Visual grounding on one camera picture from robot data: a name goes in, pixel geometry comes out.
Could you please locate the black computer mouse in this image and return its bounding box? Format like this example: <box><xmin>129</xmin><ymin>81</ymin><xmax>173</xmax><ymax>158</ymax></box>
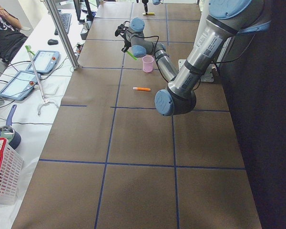
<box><xmin>47</xmin><ymin>39</ymin><xmax>59</xmax><ymax>45</ymax></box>

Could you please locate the pink mesh pen holder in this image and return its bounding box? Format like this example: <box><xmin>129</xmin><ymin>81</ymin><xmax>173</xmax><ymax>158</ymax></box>
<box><xmin>142</xmin><ymin>55</ymin><xmax>154</xmax><ymax>73</ymax></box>

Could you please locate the lower blue teach pendant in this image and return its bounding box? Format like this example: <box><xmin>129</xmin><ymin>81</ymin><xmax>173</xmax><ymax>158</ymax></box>
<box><xmin>0</xmin><ymin>71</ymin><xmax>37</xmax><ymax>101</ymax></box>

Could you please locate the black braided camera cable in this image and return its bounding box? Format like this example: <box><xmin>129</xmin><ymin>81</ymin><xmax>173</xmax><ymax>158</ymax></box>
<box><xmin>119</xmin><ymin>21</ymin><xmax>161</xmax><ymax>52</ymax></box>

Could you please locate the green marker pen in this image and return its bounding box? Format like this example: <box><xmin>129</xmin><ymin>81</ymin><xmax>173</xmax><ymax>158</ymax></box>
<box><xmin>126</xmin><ymin>51</ymin><xmax>138</xmax><ymax>60</ymax></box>

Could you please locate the upper blue teach pendant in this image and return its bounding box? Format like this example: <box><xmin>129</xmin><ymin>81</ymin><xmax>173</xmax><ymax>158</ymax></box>
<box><xmin>28</xmin><ymin>50</ymin><xmax>60</xmax><ymax>74</ymax></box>

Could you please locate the blue saucepan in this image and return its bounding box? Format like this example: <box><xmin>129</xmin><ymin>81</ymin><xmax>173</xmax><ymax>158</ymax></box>
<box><xmin>0</xmin><ymin>104</ymin><xmax>21</xmax><ymax>150</ymax></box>

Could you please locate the yellow marker pen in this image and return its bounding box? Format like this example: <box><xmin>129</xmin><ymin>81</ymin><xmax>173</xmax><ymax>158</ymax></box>
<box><xmin>143</xmin><ymin>12</ymin><xmax>155</xmax><ymax>15</ymax></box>

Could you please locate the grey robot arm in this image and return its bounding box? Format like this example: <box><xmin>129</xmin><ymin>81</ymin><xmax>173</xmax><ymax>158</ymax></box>
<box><xmin>115</xmin><ymin>0</ymin><xmax>272</xmax><ymax>116</ymax></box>
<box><xmin>141</xmin><ymin>0</ymin><xmax>163</xmax><ymax>15</ymax></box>

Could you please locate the black monitor stand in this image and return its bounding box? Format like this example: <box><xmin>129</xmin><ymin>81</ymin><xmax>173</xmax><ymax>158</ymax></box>
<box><xmin>73</xmin><ymin>0</ymin><xmax>96</xmax><ymax>24</ymax></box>

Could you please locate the white table cloth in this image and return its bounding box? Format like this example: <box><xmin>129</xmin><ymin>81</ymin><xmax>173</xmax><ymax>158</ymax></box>
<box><xmin>0</xmin><ymin>9</ymin><xmax>103</xmax><ymax>229</ymax></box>

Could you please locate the seated person black shirt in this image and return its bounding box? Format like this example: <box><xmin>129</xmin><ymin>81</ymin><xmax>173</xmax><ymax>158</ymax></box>
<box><xmin>0</xmin><ymin>6</ymin><xmax>28</xmax><ymax>62</ymax></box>

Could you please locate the red white plastic basket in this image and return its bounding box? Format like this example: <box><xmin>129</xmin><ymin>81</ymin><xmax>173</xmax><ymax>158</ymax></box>
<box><xmin>0</xmin><ymin>138</ymin><xmax>23</xmax><ymax>206</ymax></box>

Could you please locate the grabber reacher tool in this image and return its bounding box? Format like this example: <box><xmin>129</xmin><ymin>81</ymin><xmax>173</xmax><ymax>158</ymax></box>
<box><xmin>25</xmin><ymin>45</ymin><xmax>59</xmax><ymax>116</ymax></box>

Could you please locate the black keyboard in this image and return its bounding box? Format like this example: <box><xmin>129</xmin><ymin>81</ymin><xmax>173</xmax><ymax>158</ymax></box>
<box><xmin>59</xmin><ymin>13</ymin><xmax>72</xmax><ymax>34</ymax></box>

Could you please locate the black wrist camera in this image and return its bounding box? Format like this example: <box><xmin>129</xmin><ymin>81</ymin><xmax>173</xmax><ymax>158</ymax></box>
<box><xmin>114</xmin><ymin>23</ymin><xmax>128</xmax><ymax>37</ymax></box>

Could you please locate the aluminium frame post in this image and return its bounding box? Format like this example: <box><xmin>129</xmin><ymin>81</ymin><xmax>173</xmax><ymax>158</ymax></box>
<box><xmin>44</xmin><ymin>0</ymin><xmax>79</xmax><ymax>70</ymax></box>

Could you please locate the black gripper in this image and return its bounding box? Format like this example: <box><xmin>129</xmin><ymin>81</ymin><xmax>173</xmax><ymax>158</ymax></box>
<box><xmin>121</xmin><ymin>3</ymin><xmax>148</xmax><ymax>52</ymax></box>

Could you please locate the orange marker pen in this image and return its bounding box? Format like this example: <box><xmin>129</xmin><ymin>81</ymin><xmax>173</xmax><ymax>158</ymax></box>
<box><xmin>133</xmin><ymin>87</ymin><xmax>151</xmax><ymax>92</ymax></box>

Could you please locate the blue teach pendant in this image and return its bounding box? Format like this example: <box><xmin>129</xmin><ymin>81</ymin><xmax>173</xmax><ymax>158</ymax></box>
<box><xmin>28</xmin><ymin>50</ymin><xmax>60</xmax><ymax>74</ymax></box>
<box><xmin>0</xmin><ymin>71</ymin><xmax>37</xmax><ymax>101</ymax></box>

